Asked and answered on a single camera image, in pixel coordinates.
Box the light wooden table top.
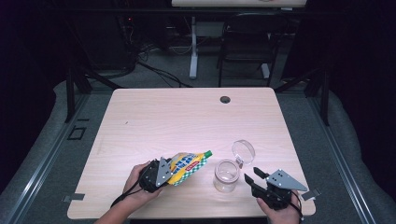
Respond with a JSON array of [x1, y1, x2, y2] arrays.
[[171, 0, 307, 8]]

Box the black chair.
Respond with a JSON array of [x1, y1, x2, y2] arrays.
[[217, 12, 289, 88]]

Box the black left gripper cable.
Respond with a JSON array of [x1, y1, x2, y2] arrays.
[[109, 172, 148, 208]]

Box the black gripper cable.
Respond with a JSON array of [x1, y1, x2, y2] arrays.
[[109, 172, 148, 208], [290, 189, 305, 222]]

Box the yellow spout pouch green cap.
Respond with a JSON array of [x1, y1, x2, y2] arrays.
[[166, 149, 214, 187]]

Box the person's left hand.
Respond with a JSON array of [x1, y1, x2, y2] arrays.
[[122, 161, 164, 209]]

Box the clear glass jar hinged lid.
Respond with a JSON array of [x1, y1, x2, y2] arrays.
[[212, 139, 257, 194]]

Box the dark computer tower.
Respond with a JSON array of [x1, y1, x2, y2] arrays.
[[115, 13, 138, 64]]

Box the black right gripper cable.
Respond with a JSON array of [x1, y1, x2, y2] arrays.
[[290, 189, 305, 222]]

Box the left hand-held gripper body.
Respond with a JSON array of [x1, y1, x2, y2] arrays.
[[138, 157, 173, 194]]

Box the grey tape piece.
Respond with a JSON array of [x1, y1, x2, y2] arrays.
[[62, 192, 86, 203], [301, 188, 322, 202]]

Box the black floor cables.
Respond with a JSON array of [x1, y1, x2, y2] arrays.
[[135, 43, 193, 89]]

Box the black metal stand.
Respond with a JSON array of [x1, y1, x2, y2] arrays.
[[64, 66, 123, 123], [274, 66, 331, 127]]

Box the person's right hand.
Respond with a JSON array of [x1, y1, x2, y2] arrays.
[[256, 189, 304, 224]]

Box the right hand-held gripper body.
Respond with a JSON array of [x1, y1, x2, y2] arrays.
[[251, 168, 309, 211]]

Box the white table leg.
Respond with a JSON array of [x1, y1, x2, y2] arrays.
[[189, 16, 200, 80]]

